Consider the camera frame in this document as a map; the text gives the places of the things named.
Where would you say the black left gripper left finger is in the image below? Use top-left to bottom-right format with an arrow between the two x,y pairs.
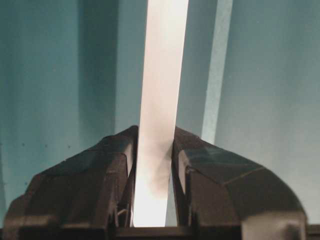
2,125 -> 138,240

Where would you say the teal table cloth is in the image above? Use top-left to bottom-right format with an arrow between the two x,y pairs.
0,0 -> 320,224

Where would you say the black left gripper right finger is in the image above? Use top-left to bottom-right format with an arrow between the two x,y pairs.
172,128 -> 307,240

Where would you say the light wooden board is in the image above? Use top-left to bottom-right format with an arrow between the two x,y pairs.
133,0 -> 189,228

